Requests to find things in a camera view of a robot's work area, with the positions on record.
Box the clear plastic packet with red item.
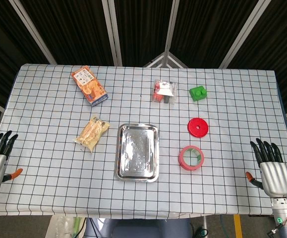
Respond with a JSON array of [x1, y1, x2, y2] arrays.
[[151, 79, 178, 106]]

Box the yellow plastic snack packet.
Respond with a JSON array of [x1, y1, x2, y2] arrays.
[[73, 115, 111, 153]]

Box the green cable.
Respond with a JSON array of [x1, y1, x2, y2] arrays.
[[192, 219, 209, 238]]

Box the clear plastic bag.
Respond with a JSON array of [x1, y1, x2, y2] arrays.
[[49, 215, 81, 238]]

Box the pink tape roll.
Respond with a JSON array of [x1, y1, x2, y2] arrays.
[[178, 145, 205, 172]]

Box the metal tray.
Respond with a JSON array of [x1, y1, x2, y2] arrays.
[[115, 123, 159, 183]]

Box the orange cracker box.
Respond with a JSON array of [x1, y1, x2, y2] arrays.
[[70, 65, 109, 108]]

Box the red plastic disc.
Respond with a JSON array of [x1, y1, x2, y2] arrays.
[[187, 118, 210, 138]]

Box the checkered tablecloth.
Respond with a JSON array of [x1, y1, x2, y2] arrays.
[[0, 63, 287, 220]]

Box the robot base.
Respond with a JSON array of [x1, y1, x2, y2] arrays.
[[83, 217, 193, 238]]

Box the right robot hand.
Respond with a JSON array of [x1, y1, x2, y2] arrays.
[[245, 138, 287, 198]]

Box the green toy brick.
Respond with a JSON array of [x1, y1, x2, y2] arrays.
[[189, 85, 209, 102]]

